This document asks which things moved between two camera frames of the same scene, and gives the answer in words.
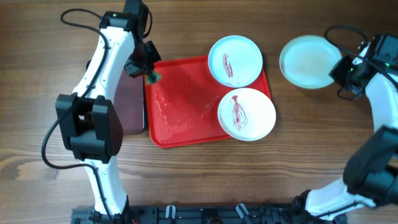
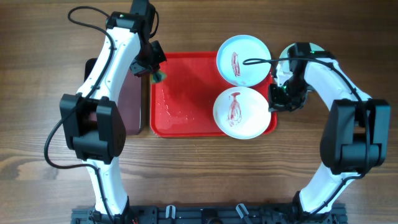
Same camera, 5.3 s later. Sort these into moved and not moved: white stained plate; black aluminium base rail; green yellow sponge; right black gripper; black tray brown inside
Moved: right black gripper; green yellow sponge
Not moved: black aluminium base rail; white stained plate; black tray brown inside
